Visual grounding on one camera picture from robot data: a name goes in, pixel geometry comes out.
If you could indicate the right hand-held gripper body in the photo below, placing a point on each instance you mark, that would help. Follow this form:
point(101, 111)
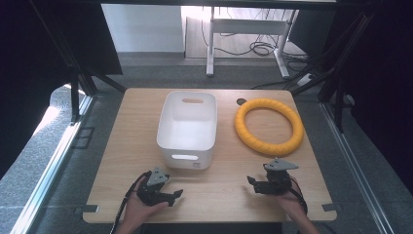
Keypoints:
point(278, 182)

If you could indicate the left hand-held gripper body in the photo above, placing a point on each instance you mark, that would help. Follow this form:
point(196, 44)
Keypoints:
point(152, 193)

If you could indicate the white plastic basket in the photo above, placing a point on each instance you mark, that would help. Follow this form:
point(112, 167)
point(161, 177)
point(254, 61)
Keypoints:
point(187, 130)

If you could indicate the person's left hand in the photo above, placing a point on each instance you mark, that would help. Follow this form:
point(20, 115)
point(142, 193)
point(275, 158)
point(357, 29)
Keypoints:
point(136, 211)

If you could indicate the person's right hand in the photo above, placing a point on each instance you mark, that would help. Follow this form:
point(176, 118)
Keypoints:
point(292, 203)

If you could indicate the dark round table grommet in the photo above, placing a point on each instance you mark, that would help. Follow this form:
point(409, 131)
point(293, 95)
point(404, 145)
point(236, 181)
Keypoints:
point(241, 101)

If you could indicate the dark floor socket plate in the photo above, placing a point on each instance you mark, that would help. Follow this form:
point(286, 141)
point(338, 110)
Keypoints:
point(84, 138)

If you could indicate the black metal stand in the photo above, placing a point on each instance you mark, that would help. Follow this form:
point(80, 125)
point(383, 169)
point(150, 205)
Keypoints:
point(339, 107)
point(75, 97)

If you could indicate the white power strip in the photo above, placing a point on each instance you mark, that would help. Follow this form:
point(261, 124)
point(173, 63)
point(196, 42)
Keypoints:
point(305, 79)

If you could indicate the dark curtain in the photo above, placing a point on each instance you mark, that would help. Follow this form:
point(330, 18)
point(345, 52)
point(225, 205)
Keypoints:
point(26, 65)
point(386, 81)

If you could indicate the aluminium floor rail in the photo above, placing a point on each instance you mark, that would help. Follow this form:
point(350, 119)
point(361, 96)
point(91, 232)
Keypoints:
point(48, 175)
point(357, 169)

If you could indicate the white desk frame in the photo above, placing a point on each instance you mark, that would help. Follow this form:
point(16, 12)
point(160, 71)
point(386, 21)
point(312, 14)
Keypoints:
point(246, 26)

